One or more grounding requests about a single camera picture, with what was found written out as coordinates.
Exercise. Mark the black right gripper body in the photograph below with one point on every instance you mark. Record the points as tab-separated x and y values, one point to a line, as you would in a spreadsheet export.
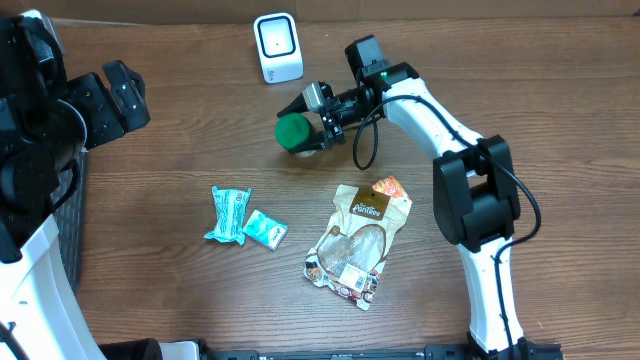
349	97

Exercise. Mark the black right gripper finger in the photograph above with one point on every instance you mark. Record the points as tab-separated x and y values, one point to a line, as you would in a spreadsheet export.
315	142
298	105

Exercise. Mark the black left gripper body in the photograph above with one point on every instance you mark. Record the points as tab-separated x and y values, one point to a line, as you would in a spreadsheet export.
103	114

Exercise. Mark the green capped bottle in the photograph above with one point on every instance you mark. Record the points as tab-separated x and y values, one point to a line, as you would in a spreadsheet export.
292	129

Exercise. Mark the orange tissue pack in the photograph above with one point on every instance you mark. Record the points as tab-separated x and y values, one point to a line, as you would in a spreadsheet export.
391	187

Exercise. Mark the teal tissue pack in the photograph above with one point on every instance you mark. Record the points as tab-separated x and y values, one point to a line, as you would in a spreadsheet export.
265	230

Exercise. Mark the teal snack bar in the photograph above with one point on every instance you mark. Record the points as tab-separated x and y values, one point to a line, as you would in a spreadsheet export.
230	206

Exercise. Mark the brown snack pouch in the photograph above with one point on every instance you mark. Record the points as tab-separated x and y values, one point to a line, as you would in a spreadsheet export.
350	256

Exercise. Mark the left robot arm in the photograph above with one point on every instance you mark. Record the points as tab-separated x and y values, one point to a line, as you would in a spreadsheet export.
47	120

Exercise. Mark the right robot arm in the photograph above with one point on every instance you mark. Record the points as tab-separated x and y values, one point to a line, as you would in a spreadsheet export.
475	191

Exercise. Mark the white barcode scanner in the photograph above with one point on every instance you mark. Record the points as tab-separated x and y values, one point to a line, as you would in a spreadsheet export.
278	47

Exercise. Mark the grey plastic basket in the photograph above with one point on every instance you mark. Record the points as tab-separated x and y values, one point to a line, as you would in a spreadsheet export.
70	221

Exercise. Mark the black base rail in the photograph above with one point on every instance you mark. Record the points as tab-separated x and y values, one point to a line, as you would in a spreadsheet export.
340	355

